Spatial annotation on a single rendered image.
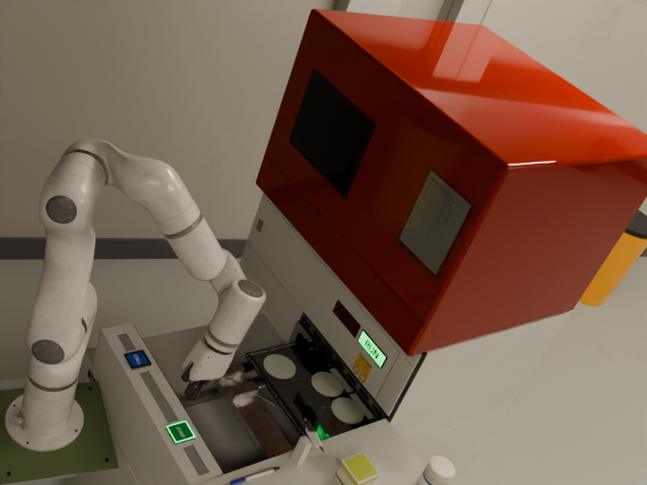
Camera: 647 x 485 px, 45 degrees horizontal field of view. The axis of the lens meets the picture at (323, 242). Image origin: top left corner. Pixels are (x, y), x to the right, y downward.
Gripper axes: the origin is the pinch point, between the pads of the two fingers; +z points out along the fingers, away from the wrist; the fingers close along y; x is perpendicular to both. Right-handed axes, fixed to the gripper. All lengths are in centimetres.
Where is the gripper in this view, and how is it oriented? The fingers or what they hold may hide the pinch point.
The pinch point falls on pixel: (193, 390)
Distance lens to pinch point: 189.6
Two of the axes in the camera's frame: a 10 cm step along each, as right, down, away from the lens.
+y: -6.9, -0.5, -7.2
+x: 5.5, 6.1, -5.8
